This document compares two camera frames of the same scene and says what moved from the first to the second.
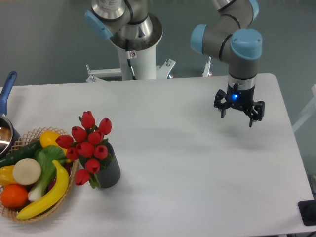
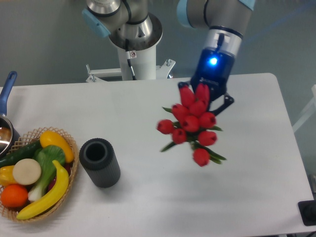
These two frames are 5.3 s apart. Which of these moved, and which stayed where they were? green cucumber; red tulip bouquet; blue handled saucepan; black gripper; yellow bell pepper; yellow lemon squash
Moved: black gripper; red tulip bouquet
Stayed: yellow lemon squash; green cucumber; yellow bell pepper; blue handled saucepan
